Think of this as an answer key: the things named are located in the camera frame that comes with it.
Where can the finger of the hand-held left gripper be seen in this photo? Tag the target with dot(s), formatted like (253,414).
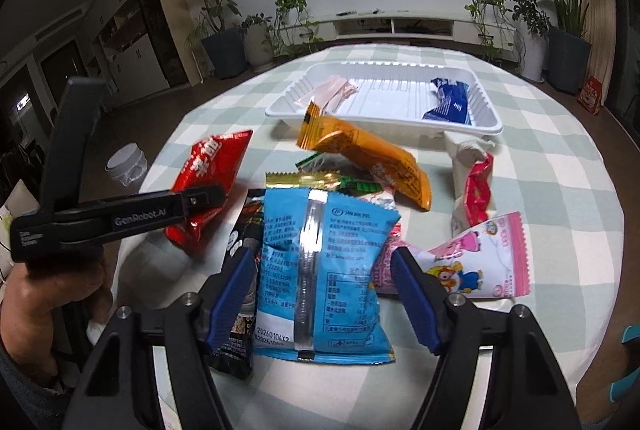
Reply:
(202,202)

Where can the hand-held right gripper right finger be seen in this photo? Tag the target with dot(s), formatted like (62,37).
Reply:
(417,300)

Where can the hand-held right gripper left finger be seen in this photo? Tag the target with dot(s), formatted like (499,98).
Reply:
(232,295)

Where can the red foil snack packet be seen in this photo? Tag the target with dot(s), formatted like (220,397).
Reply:
(212,159)

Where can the light blue snack bag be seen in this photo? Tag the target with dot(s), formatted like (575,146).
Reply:
(345,260)

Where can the orange snack packet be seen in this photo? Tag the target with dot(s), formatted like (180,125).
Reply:
(370,154)

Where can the white plastic tray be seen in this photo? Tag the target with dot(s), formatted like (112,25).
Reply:
(385,102)

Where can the person's left hand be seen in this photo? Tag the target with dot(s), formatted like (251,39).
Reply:
(45,305)

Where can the pink patterned snack packet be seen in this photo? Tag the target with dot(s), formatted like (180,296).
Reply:
(385,270)

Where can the black snack bag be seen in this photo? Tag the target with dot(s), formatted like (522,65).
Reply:
(250,220)

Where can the pink cartoon snack packet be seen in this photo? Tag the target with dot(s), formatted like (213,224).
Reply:
(480,260)

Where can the gold green snack packet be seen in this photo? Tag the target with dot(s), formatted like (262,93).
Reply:
(300,181)

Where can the white red snack packet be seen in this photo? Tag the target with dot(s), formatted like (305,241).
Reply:
(475,190)

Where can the tall plant in dark pot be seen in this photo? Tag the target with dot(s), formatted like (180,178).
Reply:
(222,52)

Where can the small plant in ribbed pot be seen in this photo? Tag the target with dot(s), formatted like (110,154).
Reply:
(257,47)

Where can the pale pink snack packet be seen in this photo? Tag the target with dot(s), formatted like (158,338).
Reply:
(330,90)

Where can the green checked tablecloth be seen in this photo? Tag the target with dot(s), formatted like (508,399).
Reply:
(550,190)

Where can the dark blue snack packet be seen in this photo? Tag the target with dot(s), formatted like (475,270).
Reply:
(450,102)

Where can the trailing vine plant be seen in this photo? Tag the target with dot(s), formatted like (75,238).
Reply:
(295,24)

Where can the blue chair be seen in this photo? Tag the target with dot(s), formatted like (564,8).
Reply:
(625,365)

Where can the white television cabinet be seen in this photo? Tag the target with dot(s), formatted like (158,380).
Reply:
(350,25)

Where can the red paper bag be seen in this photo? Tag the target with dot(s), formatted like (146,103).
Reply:
(590,95)

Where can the bushy plant in white pot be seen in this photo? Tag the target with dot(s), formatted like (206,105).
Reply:
(531,49)

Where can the large-leaf plant in dark pot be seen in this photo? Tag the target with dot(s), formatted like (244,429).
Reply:
(570,59)

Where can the hanging vine plant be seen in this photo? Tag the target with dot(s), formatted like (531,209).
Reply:
(487,22)

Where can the beige curtain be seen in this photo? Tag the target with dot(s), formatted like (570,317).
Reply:
(597,19)

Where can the white wall cabinet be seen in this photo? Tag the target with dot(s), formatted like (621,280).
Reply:
(135,54)

